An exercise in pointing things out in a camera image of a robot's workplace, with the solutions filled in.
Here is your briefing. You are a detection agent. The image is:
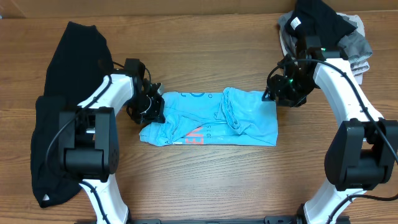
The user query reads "light blue printed t-shirt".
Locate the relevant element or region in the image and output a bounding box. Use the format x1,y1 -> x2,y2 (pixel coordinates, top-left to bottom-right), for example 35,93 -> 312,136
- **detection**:
139,87 -> 278,146

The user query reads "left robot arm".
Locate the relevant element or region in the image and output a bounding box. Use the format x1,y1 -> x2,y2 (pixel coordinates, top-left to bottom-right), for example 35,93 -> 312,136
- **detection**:
54,58 -> 165,223

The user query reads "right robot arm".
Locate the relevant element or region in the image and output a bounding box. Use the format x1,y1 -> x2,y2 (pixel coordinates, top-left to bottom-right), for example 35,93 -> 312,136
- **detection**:
262,36 -> 397,224

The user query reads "beige folded garment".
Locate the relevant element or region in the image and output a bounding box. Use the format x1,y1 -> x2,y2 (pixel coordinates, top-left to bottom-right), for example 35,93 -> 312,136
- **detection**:
279,12 -> 371,85

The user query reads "grey folded garment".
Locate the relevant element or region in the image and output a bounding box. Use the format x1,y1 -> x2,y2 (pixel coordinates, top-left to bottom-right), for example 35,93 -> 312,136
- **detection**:
277,11 -> 373,63

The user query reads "black t-shirt on left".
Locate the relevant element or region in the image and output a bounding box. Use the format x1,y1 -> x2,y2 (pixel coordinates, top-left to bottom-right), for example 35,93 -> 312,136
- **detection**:
30,22 -> 114,208

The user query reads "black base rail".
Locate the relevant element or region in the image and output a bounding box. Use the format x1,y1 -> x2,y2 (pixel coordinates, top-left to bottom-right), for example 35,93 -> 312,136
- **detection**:
129,216 -> 305,224

